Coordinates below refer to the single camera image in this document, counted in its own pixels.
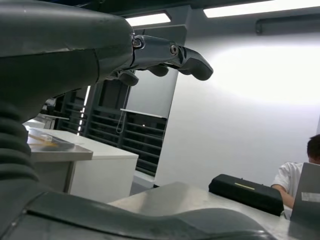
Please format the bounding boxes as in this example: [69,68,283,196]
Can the stainless steel workbench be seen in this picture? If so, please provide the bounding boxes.
[109,181,320,240]

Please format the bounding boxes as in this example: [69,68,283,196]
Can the small steel table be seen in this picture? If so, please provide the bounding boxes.
[26,127,94,194]

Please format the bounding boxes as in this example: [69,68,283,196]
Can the ceiling light strip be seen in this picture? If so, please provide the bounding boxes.
[202,0,320,19]
[125,12,172,28]

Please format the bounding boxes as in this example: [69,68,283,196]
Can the white counter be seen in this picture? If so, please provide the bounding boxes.
[23,119,140,204]

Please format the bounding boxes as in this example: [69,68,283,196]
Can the black case yellow strip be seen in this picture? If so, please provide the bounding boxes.
[208,173,285,217]

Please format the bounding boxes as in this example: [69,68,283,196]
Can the person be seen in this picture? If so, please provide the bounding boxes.
[271,134,320,210]

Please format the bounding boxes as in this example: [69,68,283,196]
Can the grey laptop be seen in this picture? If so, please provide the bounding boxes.
[290,162,320,233]

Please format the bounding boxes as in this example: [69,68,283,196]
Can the dark slatted wall panel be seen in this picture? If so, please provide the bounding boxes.
[54,67,168,177]

